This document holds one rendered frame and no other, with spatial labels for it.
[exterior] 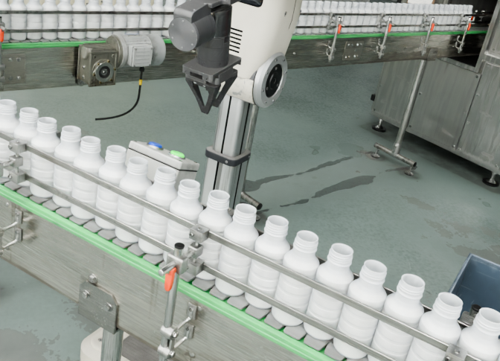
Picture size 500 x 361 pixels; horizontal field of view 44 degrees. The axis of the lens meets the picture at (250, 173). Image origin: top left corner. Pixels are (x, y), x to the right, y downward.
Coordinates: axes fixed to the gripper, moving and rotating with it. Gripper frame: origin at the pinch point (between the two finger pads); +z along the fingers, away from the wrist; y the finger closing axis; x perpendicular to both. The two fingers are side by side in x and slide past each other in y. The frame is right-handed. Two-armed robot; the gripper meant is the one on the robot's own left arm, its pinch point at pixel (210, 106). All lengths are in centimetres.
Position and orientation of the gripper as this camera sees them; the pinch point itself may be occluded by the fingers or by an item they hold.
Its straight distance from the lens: 117.7
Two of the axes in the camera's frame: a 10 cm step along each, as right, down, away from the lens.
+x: -8.5, -3.6, 3.9
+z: -0.9, 8.2, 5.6
